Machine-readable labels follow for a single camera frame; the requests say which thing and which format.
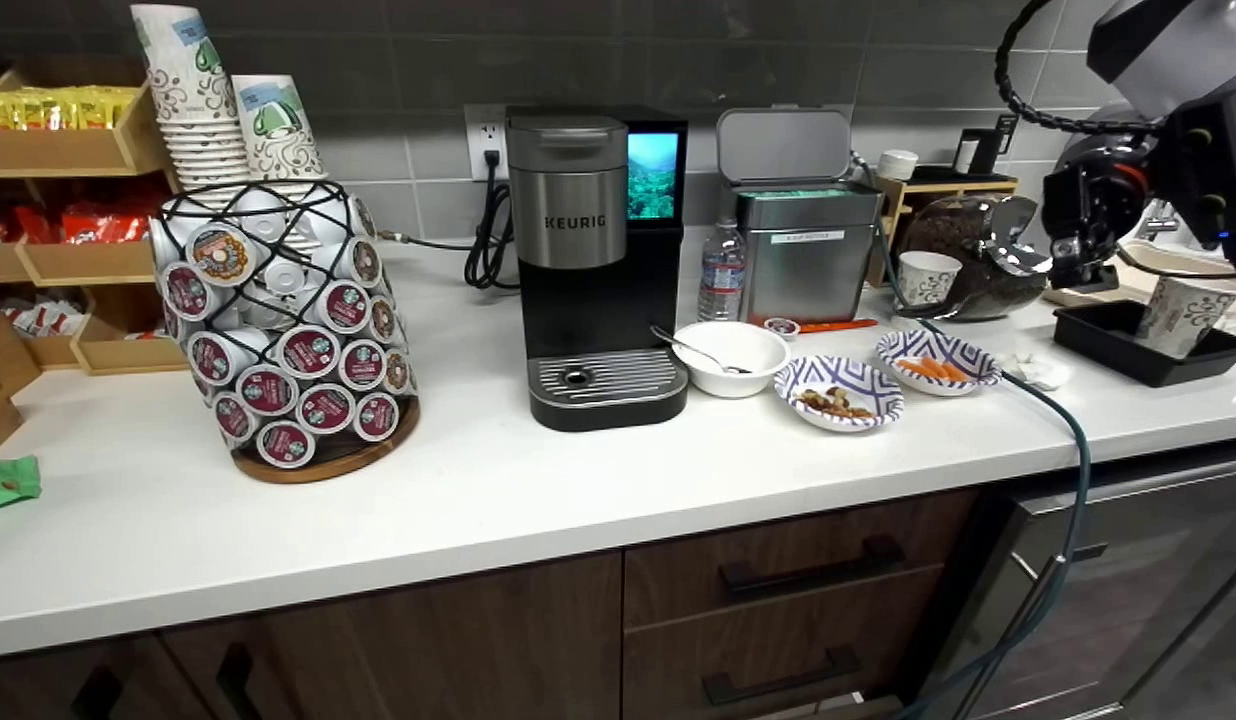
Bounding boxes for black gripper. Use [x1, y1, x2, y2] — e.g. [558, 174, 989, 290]
[1042, 133, 1158, 292]

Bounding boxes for blue patterned bowl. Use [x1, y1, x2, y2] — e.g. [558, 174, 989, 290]
[773, 347, 908, 440]

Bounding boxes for white ceramic bowl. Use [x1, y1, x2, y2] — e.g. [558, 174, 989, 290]
[669, 318, 795, 400]

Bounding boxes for silver spoon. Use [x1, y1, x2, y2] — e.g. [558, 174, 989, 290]
[645, 323, 756, 379]

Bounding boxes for beige clamshell takeout container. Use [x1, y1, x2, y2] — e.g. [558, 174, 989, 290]
[1112, 198, 1236, 290]

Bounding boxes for black plastic tray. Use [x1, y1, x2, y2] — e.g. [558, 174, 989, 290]
[1053, 295, 1236, 393]

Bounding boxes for crumpled white paper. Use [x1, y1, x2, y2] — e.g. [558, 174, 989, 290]
[996, 347, 1072, 396]

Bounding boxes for black card holder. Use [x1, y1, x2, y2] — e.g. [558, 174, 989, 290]
[954, 111, 1020, 177]

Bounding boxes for small patterned paper cup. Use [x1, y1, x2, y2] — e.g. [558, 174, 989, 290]
[894, 247, 970, 312]

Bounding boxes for patterned plate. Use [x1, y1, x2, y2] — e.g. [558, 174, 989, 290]
[873, 323, 1003, 406]

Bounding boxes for wooden countertop organizer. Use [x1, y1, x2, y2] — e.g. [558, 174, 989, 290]
[865, 167, 1026, 292]

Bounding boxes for small white cup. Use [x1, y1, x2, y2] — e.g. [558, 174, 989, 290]
[873, 146, 919, 184]

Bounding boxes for orange pen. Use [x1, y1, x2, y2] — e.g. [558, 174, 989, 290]
[760, 312, 884, 337]

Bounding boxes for silver lidded bin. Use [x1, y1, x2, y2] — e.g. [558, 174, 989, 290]
[713, 108, 887, 323]

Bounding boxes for dark dishwasher front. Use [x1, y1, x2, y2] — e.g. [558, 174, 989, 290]
[930, 445, 1236, 720]

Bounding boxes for clear water bottle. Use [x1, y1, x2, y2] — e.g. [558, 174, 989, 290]
[698, 219, 751, 323]

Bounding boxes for black Keurig coffee maker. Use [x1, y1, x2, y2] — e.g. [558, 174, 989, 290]
[503, 108, 698, 434]

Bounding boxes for shallow brown drawer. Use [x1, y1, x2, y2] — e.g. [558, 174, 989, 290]
[622, 488, 982, 633]

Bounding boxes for deep brown drawer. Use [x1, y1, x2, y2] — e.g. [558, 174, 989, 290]
[622, 565, 970, 720]

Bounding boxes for wide brown cabinet door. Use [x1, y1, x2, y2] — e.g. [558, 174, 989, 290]
[159, 553, 627, 720]

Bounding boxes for coffee pod carousel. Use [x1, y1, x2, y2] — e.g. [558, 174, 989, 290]
[150, 177, 425, 488]

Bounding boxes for short paper cup stack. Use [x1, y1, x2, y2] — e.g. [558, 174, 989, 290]
[229, 74, 327, 184]

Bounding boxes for tall paper cup stack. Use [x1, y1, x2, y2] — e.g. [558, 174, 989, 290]
[128, 0, 255, 194]

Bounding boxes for wooden snack shelf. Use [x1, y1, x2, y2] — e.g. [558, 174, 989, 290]
[0, 64, 192, 463]

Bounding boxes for red snack packets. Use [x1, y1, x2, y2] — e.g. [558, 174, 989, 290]
[9, 198, 159, 254]

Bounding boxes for yellow snack packets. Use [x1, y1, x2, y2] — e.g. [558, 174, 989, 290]
[0, 81, 150, 135]

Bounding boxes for green packet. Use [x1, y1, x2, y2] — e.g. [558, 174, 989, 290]
[0, 453, 44, 520]

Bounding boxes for narrow brown cabinet door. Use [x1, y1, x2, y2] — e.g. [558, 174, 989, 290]
[0, 633, 214, 720]

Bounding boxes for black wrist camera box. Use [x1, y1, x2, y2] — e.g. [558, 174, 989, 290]
[1149, 93, 1236, 255]

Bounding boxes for teal cable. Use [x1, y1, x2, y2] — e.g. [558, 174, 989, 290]
[908, 318, 1094, 720]

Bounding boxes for black power cord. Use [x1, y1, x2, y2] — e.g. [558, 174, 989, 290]
[460, 147, 521, 292]

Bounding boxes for white wall outlet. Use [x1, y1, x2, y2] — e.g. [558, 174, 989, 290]
[460, 99, 513, 184]

